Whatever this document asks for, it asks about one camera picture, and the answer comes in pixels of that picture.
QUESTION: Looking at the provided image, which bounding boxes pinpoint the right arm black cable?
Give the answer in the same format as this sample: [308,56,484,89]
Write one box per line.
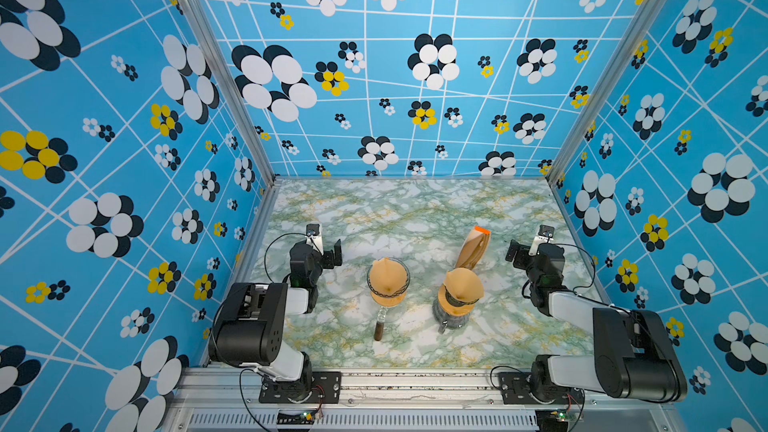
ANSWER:
[488,242,691,403]

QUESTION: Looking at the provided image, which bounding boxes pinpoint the wooden ring dripper holder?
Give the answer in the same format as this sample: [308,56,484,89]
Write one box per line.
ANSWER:
[437,288,477,317]

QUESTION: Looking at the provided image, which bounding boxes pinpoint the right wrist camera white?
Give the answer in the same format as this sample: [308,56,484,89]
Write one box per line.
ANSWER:
[529,224,555,256]

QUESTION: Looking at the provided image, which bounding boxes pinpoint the aluminium front rail frame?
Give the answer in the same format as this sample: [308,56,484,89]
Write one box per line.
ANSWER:
[161,367,686,431]

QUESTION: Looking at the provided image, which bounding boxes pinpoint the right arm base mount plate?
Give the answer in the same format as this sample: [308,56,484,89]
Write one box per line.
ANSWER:
[495,371,585,407]

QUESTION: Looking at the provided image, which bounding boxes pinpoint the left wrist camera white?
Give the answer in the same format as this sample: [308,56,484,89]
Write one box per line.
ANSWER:
[305,223,324,256]

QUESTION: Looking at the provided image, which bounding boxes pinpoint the glass scoop wooden handle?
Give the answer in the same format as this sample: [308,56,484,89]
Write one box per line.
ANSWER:
[374,308,387,341]

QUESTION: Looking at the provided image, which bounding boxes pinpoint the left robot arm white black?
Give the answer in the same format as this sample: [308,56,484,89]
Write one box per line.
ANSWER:
[208,236,343,403]

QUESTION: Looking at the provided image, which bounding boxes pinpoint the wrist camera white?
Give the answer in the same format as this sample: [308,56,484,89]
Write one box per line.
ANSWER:
[305,223,324,256]
[529,224,555,256]

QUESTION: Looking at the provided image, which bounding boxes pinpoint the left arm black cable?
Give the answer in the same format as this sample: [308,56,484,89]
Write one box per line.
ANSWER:
[238,232,310,432]

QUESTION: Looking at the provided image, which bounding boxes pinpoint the grey ribbed glass carafe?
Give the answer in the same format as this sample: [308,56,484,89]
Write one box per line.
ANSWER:
[432,302,470,334]

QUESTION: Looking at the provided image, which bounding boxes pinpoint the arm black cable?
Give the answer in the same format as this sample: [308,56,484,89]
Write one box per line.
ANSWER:
[238,232,310,432]
[488,242,691,403]

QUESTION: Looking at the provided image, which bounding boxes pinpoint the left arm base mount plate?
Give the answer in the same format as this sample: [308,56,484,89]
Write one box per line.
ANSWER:
[258,371,342,405]

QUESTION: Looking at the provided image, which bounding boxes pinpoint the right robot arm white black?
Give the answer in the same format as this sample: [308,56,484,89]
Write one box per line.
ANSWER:
[505,240,688,404]

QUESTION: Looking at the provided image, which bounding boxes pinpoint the grey glass dripper cone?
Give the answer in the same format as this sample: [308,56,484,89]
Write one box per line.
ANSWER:
[366,257,412,308]

